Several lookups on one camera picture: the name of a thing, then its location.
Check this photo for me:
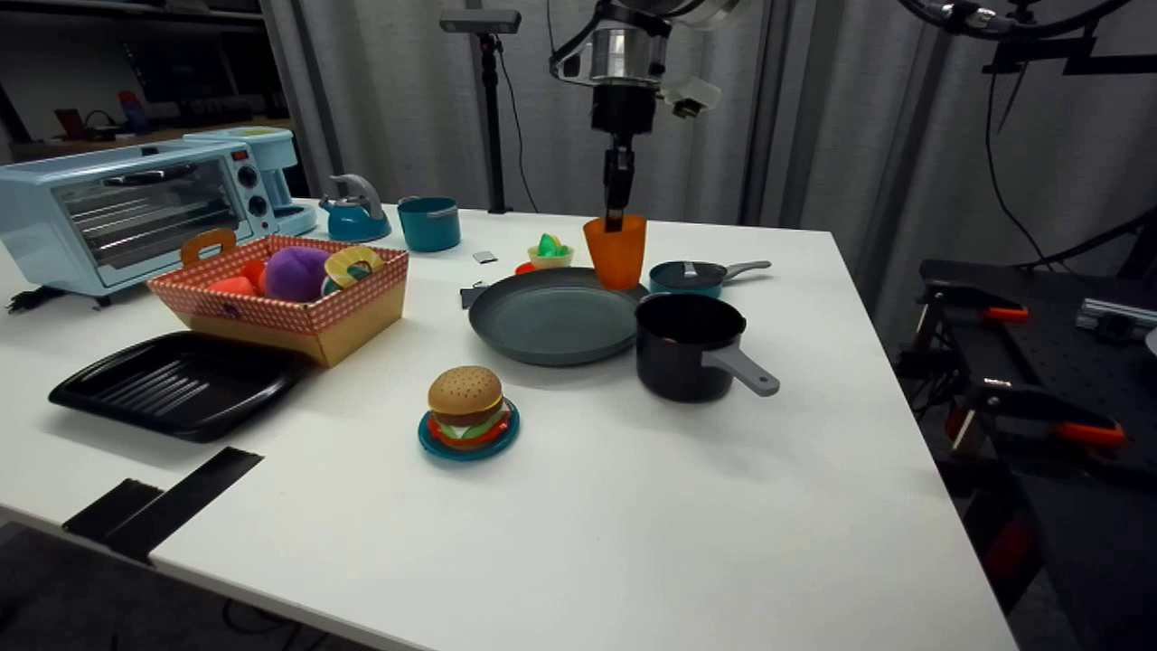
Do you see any small teal saucer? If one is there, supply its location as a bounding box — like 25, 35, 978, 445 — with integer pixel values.
415, 399, 523, 468

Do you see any purple toy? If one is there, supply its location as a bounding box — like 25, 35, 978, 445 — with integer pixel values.
259, 244, 333, 305

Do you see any orange plastic cup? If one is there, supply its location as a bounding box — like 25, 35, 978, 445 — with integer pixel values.
580, 214, 650, 292

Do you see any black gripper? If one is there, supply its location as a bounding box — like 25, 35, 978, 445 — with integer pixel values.
588, 81, 661, 231

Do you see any teal bowl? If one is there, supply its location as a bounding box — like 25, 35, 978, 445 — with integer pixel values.
394, 193, 464, 257

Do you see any thin black hanging cable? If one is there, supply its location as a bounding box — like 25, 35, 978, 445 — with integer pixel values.
978, 64, 1157, 276

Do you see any red tan cardboard basket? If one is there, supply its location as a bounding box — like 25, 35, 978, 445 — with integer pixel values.
143, 229, 412, 368

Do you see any grey round frying pan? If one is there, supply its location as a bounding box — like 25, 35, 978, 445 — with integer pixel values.
455, 264, 653, 373

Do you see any red toy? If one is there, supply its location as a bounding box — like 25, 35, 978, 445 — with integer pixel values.
210, 257, 266, 302

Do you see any black pot with grey handle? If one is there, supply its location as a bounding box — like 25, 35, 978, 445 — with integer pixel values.
634, 292, 785, 405

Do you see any black camera pole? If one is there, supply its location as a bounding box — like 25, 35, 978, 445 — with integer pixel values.
474, 30, 513, 219

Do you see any green yellow toy vegetable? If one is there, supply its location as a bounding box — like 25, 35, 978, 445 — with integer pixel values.
523, 231, 579, 273

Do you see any black cart platform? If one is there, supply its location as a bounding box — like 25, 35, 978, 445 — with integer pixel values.
889, 257, 1157, 651

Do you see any toy hamburger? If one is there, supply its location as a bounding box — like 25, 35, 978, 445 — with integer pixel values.
424, 361, 508, 451

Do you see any long black tape strip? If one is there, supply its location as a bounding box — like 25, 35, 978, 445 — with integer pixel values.
104, 445, 266, 563

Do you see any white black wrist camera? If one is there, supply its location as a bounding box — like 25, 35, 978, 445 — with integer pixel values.
653, 77, 708, 124

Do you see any light blue toaster oven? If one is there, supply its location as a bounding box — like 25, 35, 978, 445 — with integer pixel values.
0, 124, 318, 305

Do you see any teal kettle grey handle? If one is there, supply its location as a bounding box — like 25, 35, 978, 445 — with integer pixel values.
318, 169, 394, 246

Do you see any black clamp orange handle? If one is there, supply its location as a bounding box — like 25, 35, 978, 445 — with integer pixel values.
961, 376, 1130, 455
918, 282, 1034, 335

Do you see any yellow ring toy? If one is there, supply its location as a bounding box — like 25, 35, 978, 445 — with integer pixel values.
320, 244, 386, 292

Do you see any dark blue small pan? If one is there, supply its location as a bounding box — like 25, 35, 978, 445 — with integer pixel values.
647, 257, 772, 302

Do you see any black camera on pole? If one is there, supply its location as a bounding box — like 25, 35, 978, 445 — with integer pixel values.
438, 6, 523, 35

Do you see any dark shelf unit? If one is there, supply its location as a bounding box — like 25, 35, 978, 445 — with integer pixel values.
0, 0, 294, 161

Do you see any black grill tray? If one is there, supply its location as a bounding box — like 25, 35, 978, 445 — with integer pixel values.
45, 328, 318, 445

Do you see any small red plate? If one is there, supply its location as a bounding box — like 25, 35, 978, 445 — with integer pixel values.
513, 252, 574, 282

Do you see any short black tape strip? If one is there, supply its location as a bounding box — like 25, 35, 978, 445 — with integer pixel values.
60, 477, 163, 543

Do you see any dark grey curtain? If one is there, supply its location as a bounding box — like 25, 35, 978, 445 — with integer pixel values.
265, 0, 1157, 319

